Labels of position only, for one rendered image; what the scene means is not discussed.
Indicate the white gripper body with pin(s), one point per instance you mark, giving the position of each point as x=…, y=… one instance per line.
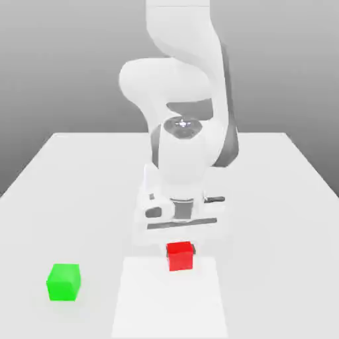
x=182, y=228

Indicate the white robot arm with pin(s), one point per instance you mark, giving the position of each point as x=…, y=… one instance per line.
x=182, y=79

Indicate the small red cube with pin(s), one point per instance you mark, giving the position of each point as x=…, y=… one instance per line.
x=180, y=256

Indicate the small green cube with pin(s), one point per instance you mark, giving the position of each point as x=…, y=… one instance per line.
x=63, y=282

